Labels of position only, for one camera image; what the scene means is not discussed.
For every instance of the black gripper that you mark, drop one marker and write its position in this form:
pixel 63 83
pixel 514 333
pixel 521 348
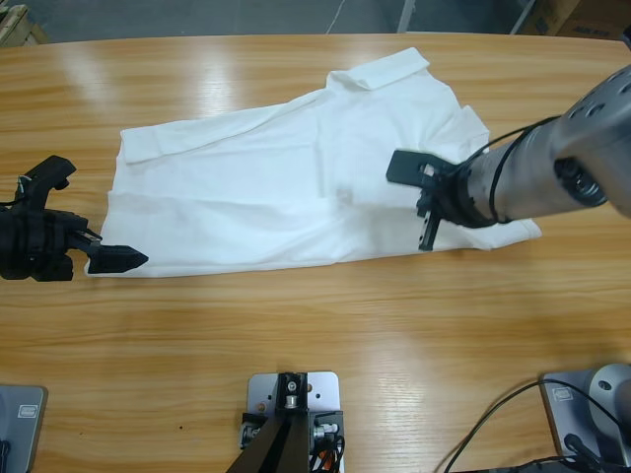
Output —
pixel 451 197
pixel 39 241

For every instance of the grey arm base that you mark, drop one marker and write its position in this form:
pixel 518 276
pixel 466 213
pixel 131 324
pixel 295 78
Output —
pixel 609 394
pixel 22 419

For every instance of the dark camera post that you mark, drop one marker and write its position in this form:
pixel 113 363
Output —
pixel 276 443

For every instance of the white metal frame leg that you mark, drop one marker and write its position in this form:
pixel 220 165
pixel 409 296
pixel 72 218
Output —
pixel 523 15
pixel 408 15

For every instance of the wooden crate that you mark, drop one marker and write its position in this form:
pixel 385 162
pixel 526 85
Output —
pixel 20 20

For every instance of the cardboard box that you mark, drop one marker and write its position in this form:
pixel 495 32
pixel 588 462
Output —
pixel 581 17

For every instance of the orange clamp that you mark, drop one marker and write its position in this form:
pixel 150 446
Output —
pixel 323 455

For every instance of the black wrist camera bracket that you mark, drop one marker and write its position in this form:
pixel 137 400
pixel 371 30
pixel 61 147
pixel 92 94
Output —
pixel 406 167
pixel 49 170

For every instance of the white t-shirt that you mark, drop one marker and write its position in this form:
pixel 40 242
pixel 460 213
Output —
pixel 271 197

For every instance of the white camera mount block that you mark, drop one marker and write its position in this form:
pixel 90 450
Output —
pixel 323 389

